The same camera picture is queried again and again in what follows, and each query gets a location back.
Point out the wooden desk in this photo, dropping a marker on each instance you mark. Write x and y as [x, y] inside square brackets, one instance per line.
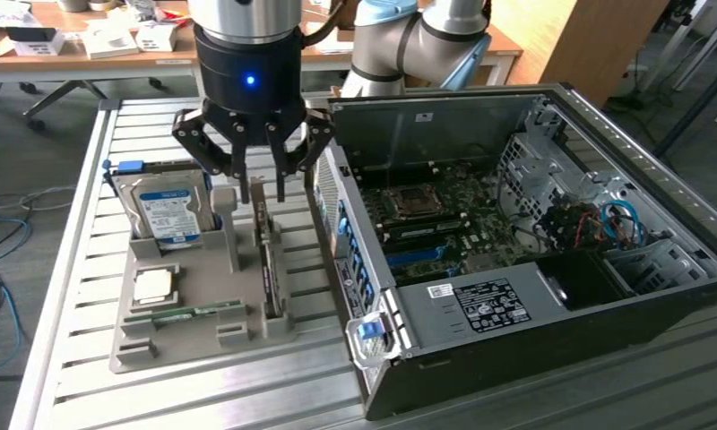
[96, 62]

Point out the open black PC case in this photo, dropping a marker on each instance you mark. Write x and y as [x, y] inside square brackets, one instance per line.
[544, 358]

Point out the hard disk in blue carrier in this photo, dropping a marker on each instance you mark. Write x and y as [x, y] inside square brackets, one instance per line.
[167, 210]

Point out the silver CPU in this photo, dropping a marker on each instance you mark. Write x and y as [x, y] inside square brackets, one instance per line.
[153, 286]

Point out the grey metal cup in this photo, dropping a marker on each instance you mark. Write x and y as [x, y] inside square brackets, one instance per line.
[72, 4]

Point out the grey parts rack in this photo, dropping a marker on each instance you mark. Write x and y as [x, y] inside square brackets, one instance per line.
[215, 277]

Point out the white box with black lid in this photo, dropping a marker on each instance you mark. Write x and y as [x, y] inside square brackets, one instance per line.
[36, 42]

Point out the blue expansion slot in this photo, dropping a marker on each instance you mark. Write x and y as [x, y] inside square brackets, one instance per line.
[415, 256]

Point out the blue case latch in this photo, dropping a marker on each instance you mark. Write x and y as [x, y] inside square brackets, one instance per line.
[372, 330]

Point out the CPU socket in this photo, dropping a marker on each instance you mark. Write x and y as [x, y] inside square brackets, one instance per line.
[417, 201]

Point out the green RAM stick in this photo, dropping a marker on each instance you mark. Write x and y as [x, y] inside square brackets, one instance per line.
[185, 310]

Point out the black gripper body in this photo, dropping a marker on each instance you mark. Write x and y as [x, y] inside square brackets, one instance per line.
[251, 80]

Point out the small white printed box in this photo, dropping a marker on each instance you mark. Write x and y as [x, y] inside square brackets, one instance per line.
[157, 39]

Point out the green motherboard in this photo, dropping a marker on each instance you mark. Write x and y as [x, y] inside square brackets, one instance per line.
[484, 233]

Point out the black fan shroud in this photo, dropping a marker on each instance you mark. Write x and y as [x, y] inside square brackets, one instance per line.
[585, 277]

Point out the tape roll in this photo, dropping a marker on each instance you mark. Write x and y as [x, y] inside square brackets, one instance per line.
[103, 4]

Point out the graphics card with black fan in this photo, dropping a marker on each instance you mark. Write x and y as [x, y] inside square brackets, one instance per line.
[269, 269]

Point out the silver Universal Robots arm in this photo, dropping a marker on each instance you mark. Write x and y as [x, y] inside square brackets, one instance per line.
[395, 45]

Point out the metal disk bay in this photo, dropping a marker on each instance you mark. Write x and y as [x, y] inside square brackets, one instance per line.
[657, 269]

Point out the large white box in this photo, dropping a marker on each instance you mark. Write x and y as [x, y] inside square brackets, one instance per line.
[111, 42]

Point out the grey power supply unit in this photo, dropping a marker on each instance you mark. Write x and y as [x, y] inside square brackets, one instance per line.
[443, 313]

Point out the white paper stack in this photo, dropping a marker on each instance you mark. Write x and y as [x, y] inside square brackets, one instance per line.
[335, 45]

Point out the wooden cabinet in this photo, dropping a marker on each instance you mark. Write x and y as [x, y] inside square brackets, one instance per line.
[592, 49]

